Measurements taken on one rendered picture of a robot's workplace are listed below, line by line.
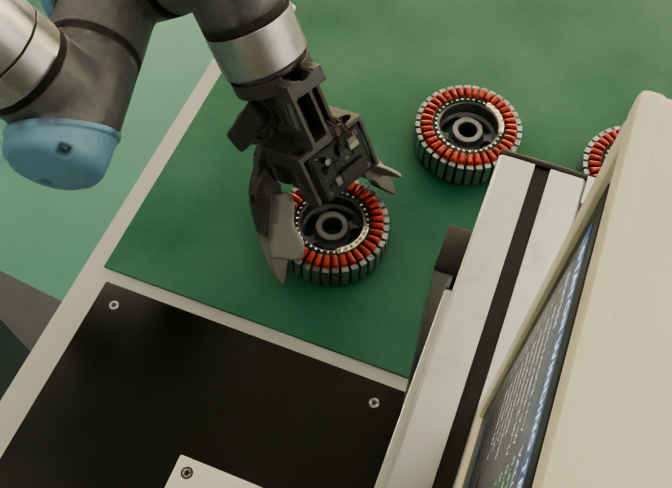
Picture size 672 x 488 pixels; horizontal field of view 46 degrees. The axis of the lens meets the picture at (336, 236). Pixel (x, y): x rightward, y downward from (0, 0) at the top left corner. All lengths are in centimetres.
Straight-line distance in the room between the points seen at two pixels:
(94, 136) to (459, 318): 32
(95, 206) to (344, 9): 94
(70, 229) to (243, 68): 117
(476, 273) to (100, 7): 38
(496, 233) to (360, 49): 59
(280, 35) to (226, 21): 4
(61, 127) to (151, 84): 139
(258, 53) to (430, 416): 37
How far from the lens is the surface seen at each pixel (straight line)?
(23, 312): 168
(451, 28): 98
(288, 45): 64
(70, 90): 58
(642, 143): 16
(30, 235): 179
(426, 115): 84
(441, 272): 45
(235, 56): 63
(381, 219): 77
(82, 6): 64
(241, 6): 62
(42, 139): 57
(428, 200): 83
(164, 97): 192
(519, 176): 41
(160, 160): 87
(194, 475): 69
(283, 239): 72
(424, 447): 34
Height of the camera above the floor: 144
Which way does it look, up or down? 60 degrees down
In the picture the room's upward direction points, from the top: straight up
